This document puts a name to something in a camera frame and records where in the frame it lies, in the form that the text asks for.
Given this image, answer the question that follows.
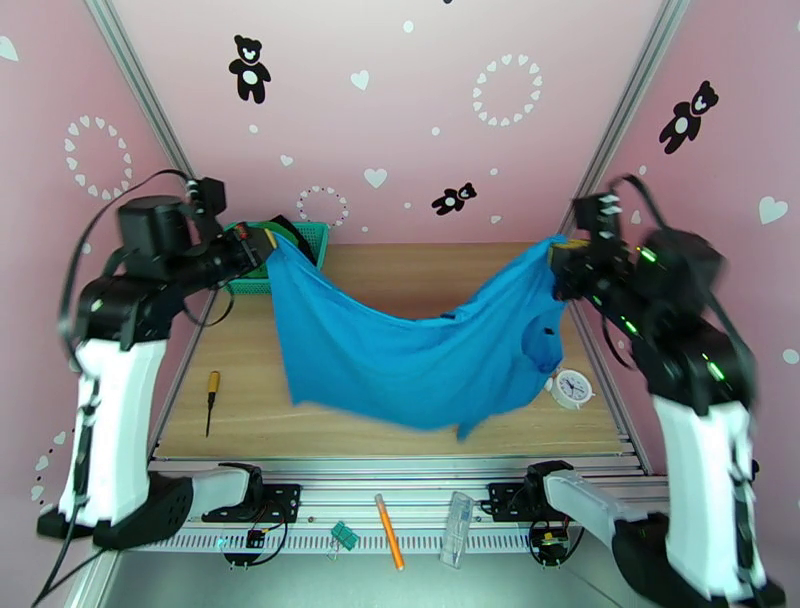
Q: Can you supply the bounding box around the clear plastic case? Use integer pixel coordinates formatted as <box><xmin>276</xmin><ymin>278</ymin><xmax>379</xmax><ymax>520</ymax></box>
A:
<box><xmin>439</xmin><ymin>491</ymin><xmax>474</xmax><ymax>570</ymax></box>

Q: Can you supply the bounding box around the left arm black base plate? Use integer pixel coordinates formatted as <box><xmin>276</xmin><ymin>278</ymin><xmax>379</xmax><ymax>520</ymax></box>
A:
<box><xmin>201</xmin><ymin>482</ymin><xmax>303</xmax><ymax>524</ymax></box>

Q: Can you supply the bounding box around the white alarm clock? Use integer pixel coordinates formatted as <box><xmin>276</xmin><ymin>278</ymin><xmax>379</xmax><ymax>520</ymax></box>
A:
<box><xmin>542</xmin><ymin>368</ymin><xmax>596</xmax><ymax>412</ymax></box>

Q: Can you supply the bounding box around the circuit board with yellow connector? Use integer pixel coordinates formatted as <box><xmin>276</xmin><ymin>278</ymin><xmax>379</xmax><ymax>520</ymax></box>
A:
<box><xmin>536</xmin><ymin>526</ymin><xmax>571</xmax><ymax>562</ymax></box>

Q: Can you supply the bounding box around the white slotted cable duct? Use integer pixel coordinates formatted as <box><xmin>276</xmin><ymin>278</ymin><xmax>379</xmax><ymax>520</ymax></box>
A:
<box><xmin>118</xmin><ymin>529</ymin><xmax>545</xmax><ymax>554</ymax></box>

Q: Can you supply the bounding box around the black garment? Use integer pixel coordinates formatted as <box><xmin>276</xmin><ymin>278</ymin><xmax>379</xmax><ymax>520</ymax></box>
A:
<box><xmin>269</xmin><ymin>214</ymin><xmax>321</xmax><ymax>270</ymax></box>

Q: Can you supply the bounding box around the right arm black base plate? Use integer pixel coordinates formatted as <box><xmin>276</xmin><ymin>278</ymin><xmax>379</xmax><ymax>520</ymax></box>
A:
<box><xmin>487</xmin><ymin>481</ymin><xmax>589</xmax><ymax>523</ymax></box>

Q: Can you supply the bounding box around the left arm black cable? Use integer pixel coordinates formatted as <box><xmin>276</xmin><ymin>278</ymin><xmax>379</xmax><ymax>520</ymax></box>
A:
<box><xmin>31</xmin><ymin>168</ymin><xmax>236</xmax><ymax>608</ymax></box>

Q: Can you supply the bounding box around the teal plastic basket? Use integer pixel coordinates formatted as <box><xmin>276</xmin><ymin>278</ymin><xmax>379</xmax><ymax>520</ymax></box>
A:
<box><xmin>221</xmin><ymin>219</ymin><xmax>331</xmax><ymax>296</ymax></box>

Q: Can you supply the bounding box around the blue t-shirt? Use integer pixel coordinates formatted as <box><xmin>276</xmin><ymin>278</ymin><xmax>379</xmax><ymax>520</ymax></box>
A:
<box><xmin>265</xmin><ymin>234</ymin><xmax>570</xmax><ymax>442</ymax></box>

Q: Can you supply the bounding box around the aluminium base frame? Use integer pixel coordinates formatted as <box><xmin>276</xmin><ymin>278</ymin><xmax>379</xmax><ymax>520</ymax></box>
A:
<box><xmin>146</xmin><ymin>454</ymin><xmax>673</xmax><ymax>529</ymax></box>

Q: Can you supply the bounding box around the large tilted bear sticker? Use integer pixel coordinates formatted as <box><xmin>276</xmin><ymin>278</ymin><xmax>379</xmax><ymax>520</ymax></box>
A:
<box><xmin>659</xmin><ymin>79</ymin><xmax>720</xmax><ymax>156</ymax></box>

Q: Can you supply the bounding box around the yellow handled screwdriver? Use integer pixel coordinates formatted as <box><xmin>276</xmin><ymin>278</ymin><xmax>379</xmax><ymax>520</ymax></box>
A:
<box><xmin>204</xmin><ymin>370</ymin><xmax>221</xmax><ymax>439</ymax></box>

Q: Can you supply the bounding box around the orange pen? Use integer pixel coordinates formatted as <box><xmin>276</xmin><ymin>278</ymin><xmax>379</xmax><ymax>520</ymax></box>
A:
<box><xmin>373</xmin><ymin>493</ymin><xmax>406</xmax><ymax>572</ymax></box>

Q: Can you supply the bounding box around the aluminium frame post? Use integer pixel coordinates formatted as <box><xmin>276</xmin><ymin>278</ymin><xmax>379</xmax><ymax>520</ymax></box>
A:
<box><xmin>84</xmin><ymin>0</ymin><xmax>196</xmax><ymax>183</ymax></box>
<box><xmin>571</xmin><ymin>0</ymin><xmax>692</xmax><ymax>208</ymax></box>

